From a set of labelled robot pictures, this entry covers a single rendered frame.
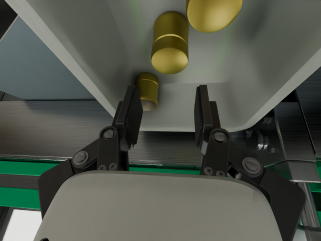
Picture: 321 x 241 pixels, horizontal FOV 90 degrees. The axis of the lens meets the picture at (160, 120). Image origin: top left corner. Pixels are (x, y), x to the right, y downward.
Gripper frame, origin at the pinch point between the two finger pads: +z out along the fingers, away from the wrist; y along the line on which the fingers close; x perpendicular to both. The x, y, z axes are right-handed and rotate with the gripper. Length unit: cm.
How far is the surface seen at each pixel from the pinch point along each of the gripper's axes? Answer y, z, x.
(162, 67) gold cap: -0.6, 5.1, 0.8
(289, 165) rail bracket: 11.7, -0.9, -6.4
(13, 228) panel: -42, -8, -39
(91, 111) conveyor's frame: -16.7, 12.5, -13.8
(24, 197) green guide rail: -26.8, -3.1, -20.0
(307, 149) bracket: 14.3, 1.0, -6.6
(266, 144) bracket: 12.0, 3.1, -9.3
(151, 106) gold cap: -3.1, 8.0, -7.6
